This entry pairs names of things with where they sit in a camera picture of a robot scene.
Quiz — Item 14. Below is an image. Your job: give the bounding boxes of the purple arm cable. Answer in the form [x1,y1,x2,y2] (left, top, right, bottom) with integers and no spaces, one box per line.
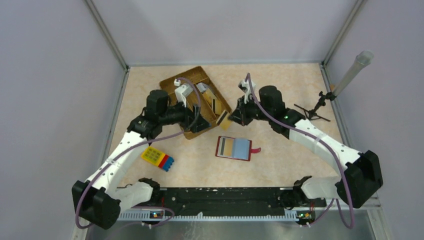
[245,72,356,230]
[74,77,202,230]

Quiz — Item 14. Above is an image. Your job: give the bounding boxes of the brown woven divided tray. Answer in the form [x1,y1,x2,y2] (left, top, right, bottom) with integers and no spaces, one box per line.
[158,66,233,141]

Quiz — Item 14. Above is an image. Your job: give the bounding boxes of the yellow red blue toy block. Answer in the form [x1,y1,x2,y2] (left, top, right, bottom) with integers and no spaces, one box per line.
[141,146,175,172]

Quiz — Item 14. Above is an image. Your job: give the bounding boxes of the red leather card holder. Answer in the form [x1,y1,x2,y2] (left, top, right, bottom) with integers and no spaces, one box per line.
[215,136,262,162]

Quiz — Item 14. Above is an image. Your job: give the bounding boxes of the gold credit card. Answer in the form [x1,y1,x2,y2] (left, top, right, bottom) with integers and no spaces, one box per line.
[215,110,232,131]

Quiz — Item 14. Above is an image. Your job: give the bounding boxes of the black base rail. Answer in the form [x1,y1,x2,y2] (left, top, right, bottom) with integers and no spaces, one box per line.
[139,187,327,217]

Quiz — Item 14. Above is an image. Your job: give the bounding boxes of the gold cards in tray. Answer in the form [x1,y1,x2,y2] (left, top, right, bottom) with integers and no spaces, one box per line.
[202,90,223,116]

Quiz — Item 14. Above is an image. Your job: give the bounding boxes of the grey credit cards stack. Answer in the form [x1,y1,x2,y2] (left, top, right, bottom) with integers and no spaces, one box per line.
[196,82,210,94]

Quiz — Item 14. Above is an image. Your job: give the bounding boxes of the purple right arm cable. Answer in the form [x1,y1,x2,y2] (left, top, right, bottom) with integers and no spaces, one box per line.
[245,72,356,230]

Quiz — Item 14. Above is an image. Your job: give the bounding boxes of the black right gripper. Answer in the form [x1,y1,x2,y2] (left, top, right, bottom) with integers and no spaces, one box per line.
[227,94,272,127]

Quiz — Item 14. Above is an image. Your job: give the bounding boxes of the black mini tripod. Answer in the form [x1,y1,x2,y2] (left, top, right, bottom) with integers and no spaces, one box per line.
[294,91,337,122]

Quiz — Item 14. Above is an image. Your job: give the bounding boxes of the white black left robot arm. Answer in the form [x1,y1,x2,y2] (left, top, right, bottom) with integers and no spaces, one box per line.
[71,77,210,230]

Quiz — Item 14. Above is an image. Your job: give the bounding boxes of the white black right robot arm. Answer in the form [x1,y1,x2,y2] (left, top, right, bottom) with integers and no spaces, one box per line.
[229,79,384,209]

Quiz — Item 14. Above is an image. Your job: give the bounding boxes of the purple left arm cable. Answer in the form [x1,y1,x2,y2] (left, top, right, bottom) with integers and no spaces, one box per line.
[74,77,202,230]

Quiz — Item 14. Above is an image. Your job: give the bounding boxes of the beige striped credit card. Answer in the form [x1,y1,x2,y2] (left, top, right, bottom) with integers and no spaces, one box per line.
[217,137,235,158]

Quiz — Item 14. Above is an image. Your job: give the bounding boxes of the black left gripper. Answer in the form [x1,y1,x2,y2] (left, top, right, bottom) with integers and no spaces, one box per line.
[159,96,212,133]

